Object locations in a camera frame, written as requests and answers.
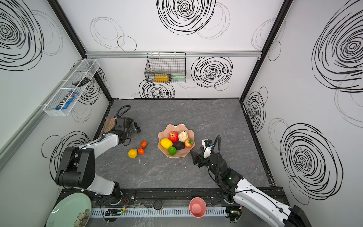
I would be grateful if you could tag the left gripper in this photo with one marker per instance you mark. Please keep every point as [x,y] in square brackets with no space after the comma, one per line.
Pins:
[131,126]

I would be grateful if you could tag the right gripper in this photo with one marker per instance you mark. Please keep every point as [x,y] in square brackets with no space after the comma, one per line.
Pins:
[200,158]

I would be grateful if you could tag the red green apple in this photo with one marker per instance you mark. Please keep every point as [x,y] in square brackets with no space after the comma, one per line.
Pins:
[189,143]

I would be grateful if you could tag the dark avocado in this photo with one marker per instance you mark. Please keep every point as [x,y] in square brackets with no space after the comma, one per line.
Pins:
[179,145]

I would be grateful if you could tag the green lime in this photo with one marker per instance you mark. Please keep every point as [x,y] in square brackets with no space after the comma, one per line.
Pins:
[172,150]

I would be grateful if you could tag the beige pale fruit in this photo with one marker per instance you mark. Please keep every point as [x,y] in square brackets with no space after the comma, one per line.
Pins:
[183,136]

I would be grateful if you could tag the small yellow fruit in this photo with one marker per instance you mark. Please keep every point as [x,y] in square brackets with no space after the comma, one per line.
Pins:
[132,153]

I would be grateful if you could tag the red crinkled fruit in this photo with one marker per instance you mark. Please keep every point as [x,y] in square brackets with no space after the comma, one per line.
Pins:
[173,136]

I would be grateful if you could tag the yellow lemon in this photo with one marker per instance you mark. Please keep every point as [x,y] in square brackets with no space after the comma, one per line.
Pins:
[166,143]

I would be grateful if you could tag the pink wavy fruit bowl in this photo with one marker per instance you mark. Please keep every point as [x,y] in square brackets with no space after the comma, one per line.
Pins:
[165,134]

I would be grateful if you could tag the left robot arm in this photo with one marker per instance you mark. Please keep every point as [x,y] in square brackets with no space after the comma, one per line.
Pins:
[77,165]

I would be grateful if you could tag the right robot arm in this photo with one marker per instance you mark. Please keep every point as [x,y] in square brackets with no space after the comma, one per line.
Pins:
[239,190]

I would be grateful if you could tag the dark grape bunch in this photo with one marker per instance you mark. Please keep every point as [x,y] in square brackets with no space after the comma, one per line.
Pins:
[136,128]

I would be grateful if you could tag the brown woven mat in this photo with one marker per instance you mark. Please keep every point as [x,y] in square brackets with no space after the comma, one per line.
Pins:
[109,124]

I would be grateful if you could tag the orange tangerine upper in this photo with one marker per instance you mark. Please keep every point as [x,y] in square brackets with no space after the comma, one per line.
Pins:
[143,144]

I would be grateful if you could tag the orange tangerine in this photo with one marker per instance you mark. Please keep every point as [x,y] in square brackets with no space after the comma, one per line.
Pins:
[141,151]
[143,144]

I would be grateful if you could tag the orange tangerine lower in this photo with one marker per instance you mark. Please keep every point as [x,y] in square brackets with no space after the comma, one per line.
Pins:
[141,151]

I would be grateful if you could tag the pink cup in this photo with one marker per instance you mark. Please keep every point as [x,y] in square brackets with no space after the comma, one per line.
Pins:
[197,207]

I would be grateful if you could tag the blue candy packet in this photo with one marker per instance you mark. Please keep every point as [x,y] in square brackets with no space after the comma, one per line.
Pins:
[67,100]

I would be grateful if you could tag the yellow bottle in basket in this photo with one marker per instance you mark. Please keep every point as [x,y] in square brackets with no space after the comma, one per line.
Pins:
[162,78]

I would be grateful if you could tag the black remote control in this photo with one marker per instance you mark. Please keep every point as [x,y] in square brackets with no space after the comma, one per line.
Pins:
[81,82]

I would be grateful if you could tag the black round knob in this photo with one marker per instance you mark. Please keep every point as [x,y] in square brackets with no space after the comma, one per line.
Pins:
[158,205]

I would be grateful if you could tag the green item in basket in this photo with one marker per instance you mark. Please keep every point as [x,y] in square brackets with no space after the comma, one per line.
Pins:
[178,78]

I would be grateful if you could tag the green floral plate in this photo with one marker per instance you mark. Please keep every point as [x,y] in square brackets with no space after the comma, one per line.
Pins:
[72,211]

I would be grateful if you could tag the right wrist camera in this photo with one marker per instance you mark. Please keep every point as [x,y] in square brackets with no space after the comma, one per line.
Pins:
[207,146]

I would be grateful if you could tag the white slotted cable duct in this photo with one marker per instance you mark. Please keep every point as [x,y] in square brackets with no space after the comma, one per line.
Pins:
[141,213]

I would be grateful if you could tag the white wire shelf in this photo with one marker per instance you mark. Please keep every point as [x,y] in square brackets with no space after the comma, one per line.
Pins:
[83,68]

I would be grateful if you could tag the black wire basket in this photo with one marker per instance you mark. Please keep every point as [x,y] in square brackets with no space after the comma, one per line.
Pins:
[164,65]

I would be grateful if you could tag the aluminium wall rail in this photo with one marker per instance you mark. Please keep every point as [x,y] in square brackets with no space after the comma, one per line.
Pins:
[172,54]

